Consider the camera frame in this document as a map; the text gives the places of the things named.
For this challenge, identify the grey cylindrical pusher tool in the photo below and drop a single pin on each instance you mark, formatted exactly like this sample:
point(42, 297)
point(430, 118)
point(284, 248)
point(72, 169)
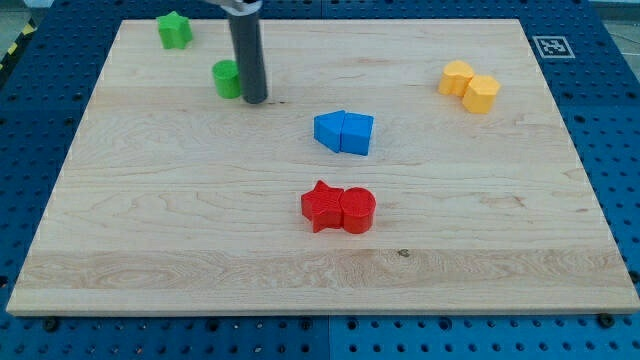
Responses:
point(248, 50)

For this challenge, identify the yellow heart block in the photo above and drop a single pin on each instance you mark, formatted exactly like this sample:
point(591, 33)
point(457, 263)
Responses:
point(455, 78)

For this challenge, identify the red star block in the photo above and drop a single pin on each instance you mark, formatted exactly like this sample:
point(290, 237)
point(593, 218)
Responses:
point(321, 206)

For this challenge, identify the green star block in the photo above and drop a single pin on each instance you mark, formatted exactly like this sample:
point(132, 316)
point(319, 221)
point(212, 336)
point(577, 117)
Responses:
point(174, 30)

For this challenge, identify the white fiducial marker tag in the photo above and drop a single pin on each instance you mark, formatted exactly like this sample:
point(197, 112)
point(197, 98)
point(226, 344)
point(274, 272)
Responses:
point(553, 47)

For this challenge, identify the yellow pentagon block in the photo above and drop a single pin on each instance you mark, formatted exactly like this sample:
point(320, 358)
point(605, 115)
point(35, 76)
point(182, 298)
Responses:
point(480, 94)

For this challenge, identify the green cylinder block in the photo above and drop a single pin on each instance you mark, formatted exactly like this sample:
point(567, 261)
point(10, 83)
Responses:
point(226, 79)

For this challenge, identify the blue triangle block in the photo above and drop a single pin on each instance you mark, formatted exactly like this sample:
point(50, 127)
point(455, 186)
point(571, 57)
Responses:
point(328, 129)

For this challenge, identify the wooden board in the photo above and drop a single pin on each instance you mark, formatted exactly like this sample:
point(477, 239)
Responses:
point(397, 167)

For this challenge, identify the blue cube block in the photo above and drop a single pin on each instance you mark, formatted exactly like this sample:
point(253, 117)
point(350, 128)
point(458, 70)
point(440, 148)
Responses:
point(356, 133)

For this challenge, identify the silver tool mount clamp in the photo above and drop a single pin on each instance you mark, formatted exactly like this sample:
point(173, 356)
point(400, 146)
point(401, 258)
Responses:
point(238, 7)

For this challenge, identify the red cylinder block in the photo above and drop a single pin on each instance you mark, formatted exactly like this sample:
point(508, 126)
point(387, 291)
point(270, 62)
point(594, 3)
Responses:
point(358, 207)

